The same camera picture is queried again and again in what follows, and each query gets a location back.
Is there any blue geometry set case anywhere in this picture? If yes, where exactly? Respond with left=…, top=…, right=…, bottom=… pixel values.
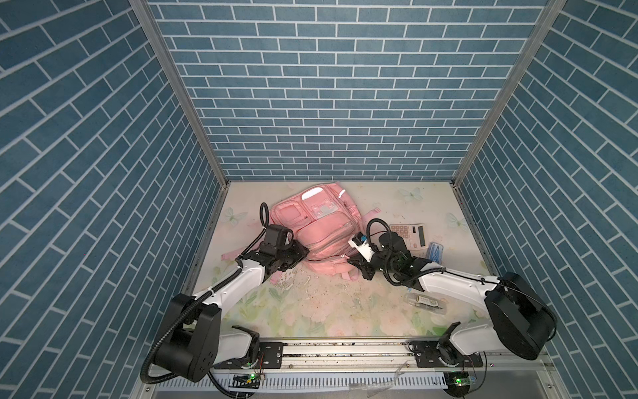
left=425, top=242, right=445, bottom=264

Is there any pink student backpack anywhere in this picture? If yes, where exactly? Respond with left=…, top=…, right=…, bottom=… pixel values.
left=222, top=183, right=380, bottom=281

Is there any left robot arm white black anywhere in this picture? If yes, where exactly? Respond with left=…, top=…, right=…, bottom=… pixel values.
left=140, top=203, right=309, bottom=385

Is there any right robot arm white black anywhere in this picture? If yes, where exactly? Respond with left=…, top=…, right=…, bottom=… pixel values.
left=348, top=218, right=558, bottom=367

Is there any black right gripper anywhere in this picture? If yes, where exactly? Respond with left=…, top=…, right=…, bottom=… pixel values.
left=345, top=248, right=398, bottom=280

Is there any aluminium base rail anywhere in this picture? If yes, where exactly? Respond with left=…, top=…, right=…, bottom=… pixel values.
left=132, top=337, right=568, bottom=398

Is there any clear plastic pencil case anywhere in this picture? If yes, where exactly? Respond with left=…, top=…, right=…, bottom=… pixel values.
left=404, top=292, right=446, bottom=314

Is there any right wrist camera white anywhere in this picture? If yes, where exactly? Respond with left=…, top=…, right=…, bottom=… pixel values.
left=348, top=233, right=375, bottom=263

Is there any pink white calculator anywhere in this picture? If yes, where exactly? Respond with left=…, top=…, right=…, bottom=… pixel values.
left=390, top=224, right=429, bottom=251

